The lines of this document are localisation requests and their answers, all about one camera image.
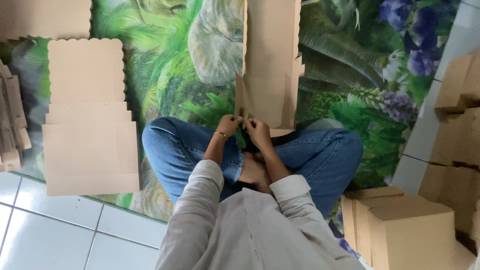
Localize person's left hand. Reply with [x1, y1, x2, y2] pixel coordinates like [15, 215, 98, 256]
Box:
[215, 114, 244, 138]

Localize person's right hand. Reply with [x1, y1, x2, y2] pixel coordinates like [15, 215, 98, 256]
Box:
[244, 118, 273, 151]

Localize tan cardboard box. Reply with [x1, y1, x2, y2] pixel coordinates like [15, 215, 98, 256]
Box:
[234, 0, 305, 138]

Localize person's bare foot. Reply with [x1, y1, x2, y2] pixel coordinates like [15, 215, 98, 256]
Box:
[238, 151, 275, 196]

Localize jungle print floor mat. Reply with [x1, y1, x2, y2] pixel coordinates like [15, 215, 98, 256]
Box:
[0, 0, 463, 260]

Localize person's blue jeans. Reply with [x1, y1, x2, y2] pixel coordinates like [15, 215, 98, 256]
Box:
[141, 116, 364, 219]

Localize person's light beige shirt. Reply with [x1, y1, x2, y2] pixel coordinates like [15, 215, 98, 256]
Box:
[155, 159, 367, 270]

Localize stack of flat scalloped cardboard blanks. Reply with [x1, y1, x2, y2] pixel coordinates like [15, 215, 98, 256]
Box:
[41, 37, 141, 197]

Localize heap of assembled cardboard boxes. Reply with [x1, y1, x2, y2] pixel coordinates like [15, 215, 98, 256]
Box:
[340, 50, 480, 270]

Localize pile of narrow cardboard pieces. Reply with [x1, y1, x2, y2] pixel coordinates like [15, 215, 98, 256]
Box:
[0, 59, 33, 173]

